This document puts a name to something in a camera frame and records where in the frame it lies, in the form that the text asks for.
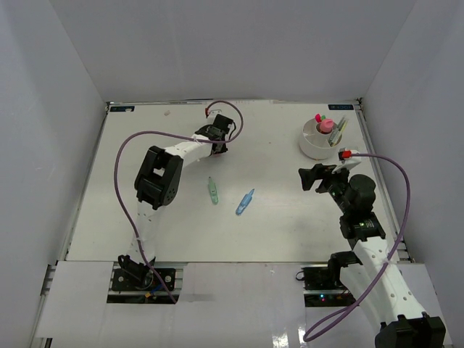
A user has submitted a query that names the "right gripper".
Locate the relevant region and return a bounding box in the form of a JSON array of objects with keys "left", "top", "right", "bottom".
[{"left": 298, "top": 163, "right": 352, "bottom": 215}]

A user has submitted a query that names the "light green highlighter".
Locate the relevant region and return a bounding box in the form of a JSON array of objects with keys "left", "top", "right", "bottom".
[{"left": 208, "top": 177, "right": 219, "bottom": 205}]

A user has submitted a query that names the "pink-lidded small jar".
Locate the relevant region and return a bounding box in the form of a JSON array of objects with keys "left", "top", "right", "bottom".
[{"left": 318, "top": 118, "right": 334, "bottom": 134}]

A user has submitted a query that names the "blue highlighter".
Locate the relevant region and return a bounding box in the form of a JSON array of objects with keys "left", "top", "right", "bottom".
[{"left": 236, "top": 189, "right": 254, "bottom": 216}]

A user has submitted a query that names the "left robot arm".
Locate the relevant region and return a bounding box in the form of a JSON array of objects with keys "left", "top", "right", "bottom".
[{"left": 115, "top": 114, "right": 236, "bottom": 289}]

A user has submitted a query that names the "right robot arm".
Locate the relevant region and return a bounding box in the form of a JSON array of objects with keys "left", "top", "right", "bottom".
[{"left": 298, "top": 164, "right": 446, "bottom": 347}]

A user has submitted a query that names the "white round divided container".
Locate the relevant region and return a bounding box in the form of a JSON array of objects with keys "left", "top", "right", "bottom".
[{"left": 298, "top": 118, "right": 342, "bottom": 160}]

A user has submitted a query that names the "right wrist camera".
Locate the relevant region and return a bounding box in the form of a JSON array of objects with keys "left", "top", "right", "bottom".
[{"left": 332, "top": 148, "right": 361, "bottom": 174}]

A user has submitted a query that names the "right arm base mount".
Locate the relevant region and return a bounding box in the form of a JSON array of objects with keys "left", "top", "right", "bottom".
[{"left": 295, "top": 266, "right": 355, "bottom": 308}]

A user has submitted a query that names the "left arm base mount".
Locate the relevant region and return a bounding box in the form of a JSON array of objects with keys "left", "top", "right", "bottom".
[{"left": 107, "top": 255, "right": 179, "bottom": 305}]

